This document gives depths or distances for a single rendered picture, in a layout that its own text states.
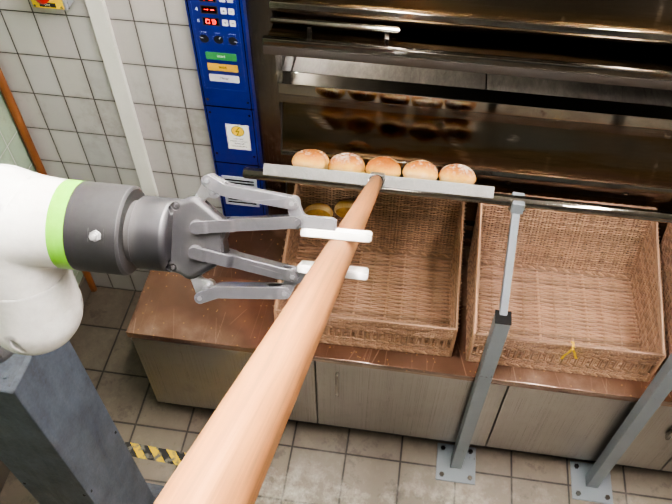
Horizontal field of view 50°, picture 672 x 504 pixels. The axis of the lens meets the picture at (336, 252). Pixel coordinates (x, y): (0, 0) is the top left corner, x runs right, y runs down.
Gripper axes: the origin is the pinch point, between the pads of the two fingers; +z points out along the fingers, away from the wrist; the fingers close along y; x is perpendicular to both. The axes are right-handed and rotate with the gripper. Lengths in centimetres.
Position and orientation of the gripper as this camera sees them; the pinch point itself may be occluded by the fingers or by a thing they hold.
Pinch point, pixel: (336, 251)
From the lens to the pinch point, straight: 71.7
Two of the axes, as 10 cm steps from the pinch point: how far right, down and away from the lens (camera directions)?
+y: -0.9, 9.8, 1.8
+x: -0.9, 1.7, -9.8
